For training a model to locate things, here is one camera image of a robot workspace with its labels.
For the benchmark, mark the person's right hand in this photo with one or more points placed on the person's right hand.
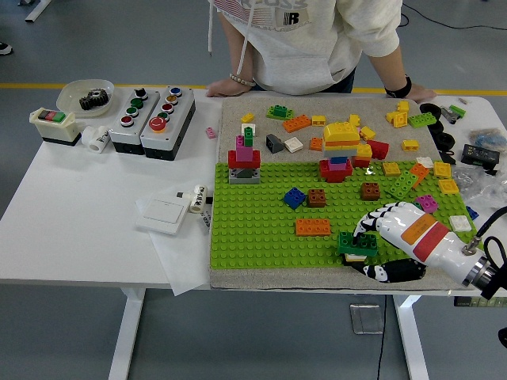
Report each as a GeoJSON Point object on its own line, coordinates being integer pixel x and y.
{"type": "Point", "coordinates": [226, 89]}

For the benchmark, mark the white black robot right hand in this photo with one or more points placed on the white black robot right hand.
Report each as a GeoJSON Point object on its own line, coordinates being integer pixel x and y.
{"type": "Point", "coordinates": [420, 233]}

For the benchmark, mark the person's left hand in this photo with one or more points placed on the person's left hand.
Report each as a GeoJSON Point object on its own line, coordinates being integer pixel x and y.
{"type": "Point", "coordinates": [421, 94]}

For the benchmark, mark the dark green 2x4 brick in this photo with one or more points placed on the dark green 2x4 brick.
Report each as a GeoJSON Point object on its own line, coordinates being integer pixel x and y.
{"type": "Point", "coordinates": [368, 245]}

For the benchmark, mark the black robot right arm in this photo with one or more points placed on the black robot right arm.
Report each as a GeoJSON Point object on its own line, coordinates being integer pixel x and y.
{"type": "Point", "coordinates": [493, 287]}

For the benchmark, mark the person's right forearm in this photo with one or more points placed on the person's right forearm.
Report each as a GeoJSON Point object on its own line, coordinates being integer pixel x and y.
{"type": "Point", "coordinates": [234, 51]}

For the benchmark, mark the person's left forearm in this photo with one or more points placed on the person's left forearm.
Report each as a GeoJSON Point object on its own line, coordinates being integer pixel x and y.
{"type": "Point", "coordinates": [390, 71]}

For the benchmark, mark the small yellow brick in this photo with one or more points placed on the small yellow brick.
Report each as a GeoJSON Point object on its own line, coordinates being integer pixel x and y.
{"type": "Point", "coordinates": [247, 117]}
{"type": "Point", "coordinates": [403, 106]}
{"type": "Point", "coordinates": [410, 145]}
{"type": "Point", "coordinates": [367, 132]}
{"type": "Point", "coordinates": [353, 120]}
{"type": "Point", "coordinates": [318, 120]}

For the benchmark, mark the lime green 2x4 brick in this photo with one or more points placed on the lime green 2x4 brick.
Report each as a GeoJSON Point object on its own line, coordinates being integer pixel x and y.
{"type": "Point", "coordinates": [402, 185]}
{"type": "Point", "coordinates": [422, 120]}

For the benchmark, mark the magenta 2x2 brick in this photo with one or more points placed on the magenta 2x2 brick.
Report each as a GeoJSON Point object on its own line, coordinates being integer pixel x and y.
{"type": "Point", "coordinates": [428, 202]}

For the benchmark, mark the yellow upturned brick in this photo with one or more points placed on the yellow upturned brick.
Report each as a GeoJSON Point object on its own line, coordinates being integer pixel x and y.
{"type": "Point", "coordinates": [398, 118]}

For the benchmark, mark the small pink brick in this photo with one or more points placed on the small pink brick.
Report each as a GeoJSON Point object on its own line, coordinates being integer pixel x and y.
{"type": "Point", "coordinates": [211, 133]}

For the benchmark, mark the yellow 2x2 brick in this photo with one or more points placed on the yellow 2x2 brick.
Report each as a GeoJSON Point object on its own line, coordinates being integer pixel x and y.
{"type": "Point", "coordinates": [442, 169]}
{"type": "Point", "coordinates": [448, 186]}
{"type": "Point", "coordinates": [391, 169]}

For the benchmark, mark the small blue brick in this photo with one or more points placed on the small blue brick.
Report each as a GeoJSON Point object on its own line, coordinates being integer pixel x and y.
{"type": "Point", "coordinates": [471, 212]}

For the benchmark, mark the orange 2x2 brick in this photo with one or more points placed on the orange 2x2 brick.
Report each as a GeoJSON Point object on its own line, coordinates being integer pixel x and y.
{"type": "Point", "coordinates": [420, 171]}

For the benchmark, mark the brown 2x2 brick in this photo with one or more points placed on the brown 2x2 brick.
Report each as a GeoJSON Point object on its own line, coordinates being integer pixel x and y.
{"type": "Point", "coordinates": [370, 192]}
{"type": "Point", "coordinates": [317, 198]}

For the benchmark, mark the red sloped brick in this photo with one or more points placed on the red sloped brick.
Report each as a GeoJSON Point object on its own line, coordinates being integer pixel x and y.
{"type": "Point", "coordinates": [379, 148]}

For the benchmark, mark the white yellow black brick stack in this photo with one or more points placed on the white yellow black brick stack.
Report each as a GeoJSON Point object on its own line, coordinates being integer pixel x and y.
{"type": "Point", "coordinates": [352, 258]}

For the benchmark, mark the dark grey sloped brick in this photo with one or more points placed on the dark grey sloped brick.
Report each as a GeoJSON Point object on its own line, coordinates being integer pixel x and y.
{"type": "Point", "coordinates": [273, 143]}

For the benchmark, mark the orange 2x4 brick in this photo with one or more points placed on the orange 2x4 brick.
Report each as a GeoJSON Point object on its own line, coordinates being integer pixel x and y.
{"type": "Point", "coordinates": [297, 123]}
{"type": "Point", "coordinates": [313, 228]}

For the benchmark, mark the yellow red brick stack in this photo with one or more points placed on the yellow red brick stack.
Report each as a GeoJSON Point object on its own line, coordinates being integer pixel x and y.
{"type": "Point", "coordinates": [362, 152]}

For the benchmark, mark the white upturned 2x2 brick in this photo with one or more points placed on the white upturned 2x2 brick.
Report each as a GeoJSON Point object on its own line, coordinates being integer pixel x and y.
{"type": "Point", "coordinates": [293, 145]}

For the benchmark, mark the yellow orange grey brick stack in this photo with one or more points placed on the yellow orange grey brick stack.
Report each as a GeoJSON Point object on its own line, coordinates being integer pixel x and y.
{"type": "Point", "coordinates": [340, 132]}

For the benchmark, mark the red pink blue brick stack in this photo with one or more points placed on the red pink blue brick stack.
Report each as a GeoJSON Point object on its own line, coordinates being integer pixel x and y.
{"type": "Point", "coordinates": [336, 172]}

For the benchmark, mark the small orange brick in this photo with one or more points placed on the small orange brick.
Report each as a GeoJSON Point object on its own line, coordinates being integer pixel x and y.
{"type": "Point", "coordinates": [315, 144]}

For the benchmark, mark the blue 2x2 brick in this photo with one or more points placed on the blue 2x2 brick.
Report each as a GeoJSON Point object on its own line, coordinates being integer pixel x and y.
{"type": "Point", "coordinates": [294, 198]}

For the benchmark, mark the lime green studded baseplate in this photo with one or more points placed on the lime green studded baseplate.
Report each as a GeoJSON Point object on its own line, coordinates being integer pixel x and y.
{"type": "Point", "coordinates": [257, 237]}

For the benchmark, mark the black rubber tyre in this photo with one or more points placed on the black rubber tyre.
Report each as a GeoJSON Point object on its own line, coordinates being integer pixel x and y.
{"type": "Point", "coordinates": [437, 127]}
{"type": "Point", "coordinates": [440, 139]}
{"type": "Point", "coordinates": [423, 107]}

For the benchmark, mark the black wrist watch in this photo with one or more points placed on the black wrist watch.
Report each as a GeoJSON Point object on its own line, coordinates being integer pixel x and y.
{"type": "Point", "coordinates": [400, 89]}

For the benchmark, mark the grey green small tool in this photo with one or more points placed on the grey green small tool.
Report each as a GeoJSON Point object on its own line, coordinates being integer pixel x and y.
{"type": "Point", "coordinates": [449, 114]}

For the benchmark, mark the lime and dark green bricks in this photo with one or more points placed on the lime and dark green bricks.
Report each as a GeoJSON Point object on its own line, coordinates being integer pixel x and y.
{"type": "Point", "coordinates": [278, 112]}

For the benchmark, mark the grey red pink green tower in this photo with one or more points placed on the grey red pink green tower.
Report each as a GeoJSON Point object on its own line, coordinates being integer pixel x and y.
{"type": "Point", "coordinates": [243, 160]}

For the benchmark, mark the plastic bag blue parts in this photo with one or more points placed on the plastic bag blue parts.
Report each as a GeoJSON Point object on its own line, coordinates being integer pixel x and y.
{"type": "Point", "coordinates": [485, 138]}

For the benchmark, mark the grey control box emergency stop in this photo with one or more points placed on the grey control box emergency stop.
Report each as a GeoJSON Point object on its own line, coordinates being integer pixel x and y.
{"type": "Point", "coordinates": [166, 138]}

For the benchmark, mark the table height control panel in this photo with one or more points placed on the table height control panel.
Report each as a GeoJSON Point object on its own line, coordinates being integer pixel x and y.
{"type": "Point", "coordinates": [467, 302]}

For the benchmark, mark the black electronic device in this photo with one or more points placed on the black electronic device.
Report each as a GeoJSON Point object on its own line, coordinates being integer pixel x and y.
{"type": "Point", "coordinates": [479, 155]}

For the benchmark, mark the person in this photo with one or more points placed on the person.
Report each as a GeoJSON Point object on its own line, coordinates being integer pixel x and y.
{"type": "Point", "coordinates": [301, 47]}
{"type": "Point", "coordinates": [4, 49]}

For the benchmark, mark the metal floor socket plate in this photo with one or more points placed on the metal floor socket plate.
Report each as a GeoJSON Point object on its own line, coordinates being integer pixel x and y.
{"type": "Point", "coordinates": [366, 318]}

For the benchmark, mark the grey control box black selector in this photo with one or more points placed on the grey control box black selector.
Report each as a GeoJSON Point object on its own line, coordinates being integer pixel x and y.
{"type": "Point", "coordinates": [126, 136]}

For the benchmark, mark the white table leg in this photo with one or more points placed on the white table leg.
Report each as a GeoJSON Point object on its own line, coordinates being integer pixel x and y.
{"type": "Point", "coordinates": [126, 336]}
{"type": "Point", "coordinates": [412, 344]}

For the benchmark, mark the white labelled pipe tee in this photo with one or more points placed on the white labelled pipe tee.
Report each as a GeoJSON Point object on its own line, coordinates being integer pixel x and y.
{"type": "Point", "coordinates": [198, 200]}

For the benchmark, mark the black metal gear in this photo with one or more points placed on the black metal gear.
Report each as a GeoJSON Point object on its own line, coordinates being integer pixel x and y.
{"type": "Point", "coordinates": [93, 101]}

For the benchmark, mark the white printed label strip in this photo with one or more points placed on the white printed label strip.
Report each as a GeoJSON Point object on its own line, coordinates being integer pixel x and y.
{"type": "Point", "coordinates": [206, 223]}

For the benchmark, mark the white pipe fitting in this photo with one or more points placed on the white pipe fitting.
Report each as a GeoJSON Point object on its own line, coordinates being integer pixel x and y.
{"type": "Point", "coordinates": [95, 140]}

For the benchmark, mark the translucent white bowl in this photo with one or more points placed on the translucent white bowl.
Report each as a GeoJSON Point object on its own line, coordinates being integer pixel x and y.
{"type": "Point", "coordinates": [69, 97]}

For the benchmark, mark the white paper sheet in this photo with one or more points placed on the white paper sheet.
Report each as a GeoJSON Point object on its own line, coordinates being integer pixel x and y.
{"type": "Point", "coordinates": [178, 261]}

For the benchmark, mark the white frame brick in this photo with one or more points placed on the white frame brick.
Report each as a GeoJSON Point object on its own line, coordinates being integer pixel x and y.
{"type": "Point", "coordinates": [249, 125]}

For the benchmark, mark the white wall switch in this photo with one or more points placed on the white wall switch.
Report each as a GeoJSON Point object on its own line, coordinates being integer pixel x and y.
{"type": "Point", "coordinates": [162, 213]}

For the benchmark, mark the cream switch box red green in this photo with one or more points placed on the cream switch box red green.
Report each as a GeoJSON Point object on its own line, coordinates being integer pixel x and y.
{"type": "Point", "coordinates": [55, 130]}

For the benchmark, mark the grey metal frame foot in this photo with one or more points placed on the grey metal frame foot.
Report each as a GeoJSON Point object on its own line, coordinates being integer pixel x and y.
{"type": "Point", "coordinates": [35, 10]}

